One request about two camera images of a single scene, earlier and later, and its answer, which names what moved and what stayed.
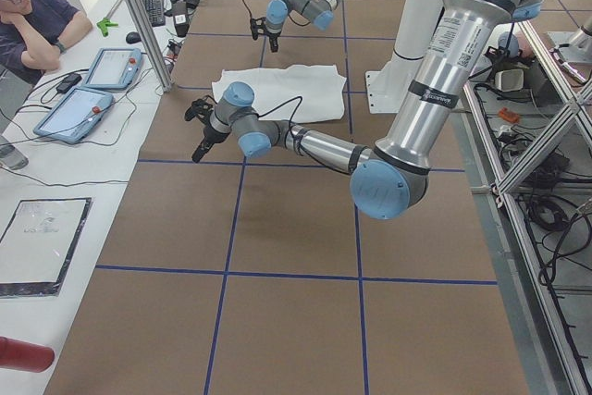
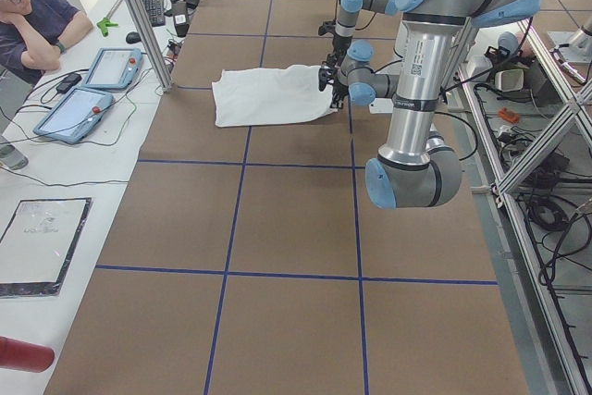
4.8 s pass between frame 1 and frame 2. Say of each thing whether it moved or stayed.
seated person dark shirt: stayed
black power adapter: stayed
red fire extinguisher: stayed
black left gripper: moved
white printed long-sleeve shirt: stayed
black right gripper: moved
